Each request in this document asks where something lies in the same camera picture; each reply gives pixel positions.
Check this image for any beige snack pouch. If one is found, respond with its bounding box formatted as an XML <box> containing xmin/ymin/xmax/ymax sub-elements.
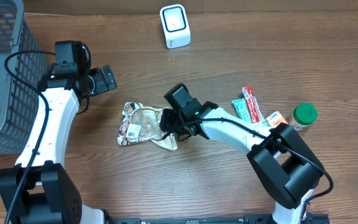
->
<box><xmin>117</xmin><ymin>102</ymin><xmax>178</xmax><ymax>151</ymax></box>

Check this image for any teal tissue packet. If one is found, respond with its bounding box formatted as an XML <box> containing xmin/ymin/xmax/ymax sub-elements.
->
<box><xmin>232</xmin><ymin>98</ymin><xmax>269</xmax><ymax>127</ymax></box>

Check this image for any red stick packet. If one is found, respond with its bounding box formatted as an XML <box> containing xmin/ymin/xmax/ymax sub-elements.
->
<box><xmin>242</xmin><ymin>86</ymin><xmax>261</xmax><ymax>123</ymax></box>

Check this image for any orange small box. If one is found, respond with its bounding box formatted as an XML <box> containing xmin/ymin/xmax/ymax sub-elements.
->
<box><xmin>265</xmin><ymin>111</ymin><xmax>288</xmax><ymax>128</ymax></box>

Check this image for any green lid jar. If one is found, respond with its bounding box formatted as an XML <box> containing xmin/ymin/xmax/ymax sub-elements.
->
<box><xmin>287</xmin><ymin>103</ymin><xmax>318</xmax><ymax>131</ymax></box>

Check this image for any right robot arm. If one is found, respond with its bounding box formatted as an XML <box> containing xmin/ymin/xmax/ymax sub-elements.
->
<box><xmin>160</xmin><ymin>83</ymin><xmax>329</xmax><ymax>223</ymax></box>

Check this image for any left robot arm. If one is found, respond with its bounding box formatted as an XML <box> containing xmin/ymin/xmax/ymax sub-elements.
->
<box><xmin>0</xmin><ymin>40</ymin><xmax>117</xmax><ymax>224</ymax></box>

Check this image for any white barcode scanner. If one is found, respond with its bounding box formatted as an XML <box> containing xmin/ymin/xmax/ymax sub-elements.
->
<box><xmin>159</xmin><ymin>4</ymin><xmax>191</xmax><ymax>49</ymax></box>

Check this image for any grey plastic mesh basket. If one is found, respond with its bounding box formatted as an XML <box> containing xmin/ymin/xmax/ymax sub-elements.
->
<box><xmin>0</xmin><ymin>0</ymin><xmax>48</xmax><ymax>154</ymax></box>

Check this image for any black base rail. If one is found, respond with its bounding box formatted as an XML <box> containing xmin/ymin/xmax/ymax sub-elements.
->
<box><xmin>104</xmin><ymin>213</ymin><xmax>331</xmax><ymax>224</ymax></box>

